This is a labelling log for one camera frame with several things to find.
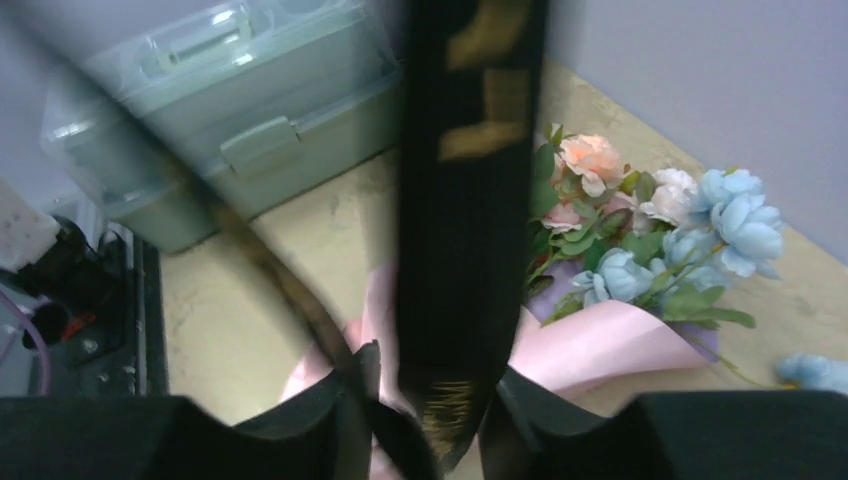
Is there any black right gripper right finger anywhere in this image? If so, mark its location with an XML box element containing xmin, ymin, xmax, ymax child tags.
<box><xmin>478</xmin><ymin>370</ymin><xmax>847</xmax><ymax>480</ymax></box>

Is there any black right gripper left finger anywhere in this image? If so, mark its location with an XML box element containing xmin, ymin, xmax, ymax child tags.
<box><xmin>1</xmin><ymin>348</ymin><xmax>372</xmax><ymax>479</ymax></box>

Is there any pink wrapping paper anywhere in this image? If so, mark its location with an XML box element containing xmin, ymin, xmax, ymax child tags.
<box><xmin>278</xmin><ymin>261</ymin><xmax>720</xmax><ymax>480</ymax></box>

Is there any artificial flower bouquet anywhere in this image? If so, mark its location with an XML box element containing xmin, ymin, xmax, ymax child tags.
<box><xmin>526</xmin><ymin>124</ymin><xmax>785</xmax><ymax>330</ymax></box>

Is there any black ribbon gold lettering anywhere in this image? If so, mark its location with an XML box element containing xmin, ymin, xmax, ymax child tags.
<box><xmin>158</xmin><ymin>0</ymin><xmax>551</xmax><ymax>480</ymax></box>

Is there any loose blue flower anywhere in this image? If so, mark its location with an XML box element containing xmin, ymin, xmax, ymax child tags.
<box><xmin>776</xmin><ymin>354</ymin><xmax>847</xmax><ymax>395</ymax></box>

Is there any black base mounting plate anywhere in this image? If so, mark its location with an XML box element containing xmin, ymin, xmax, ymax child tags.
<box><xmin>1</xmin><ymin>217</ymin><xmax>169</xmax><ymax>398</ymax></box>

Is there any clear plastic storage box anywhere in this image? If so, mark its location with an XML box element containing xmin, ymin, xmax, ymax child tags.
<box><xmin>41</xmin><ymin>1</ymin><xmax>400</xmax><ymax>253</ymax></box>

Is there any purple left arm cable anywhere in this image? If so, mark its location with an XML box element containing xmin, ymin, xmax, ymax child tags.
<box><xmin>0</xmin><ymin>291</ymin><xmax>53</xmax><ymax>397</ymax></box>

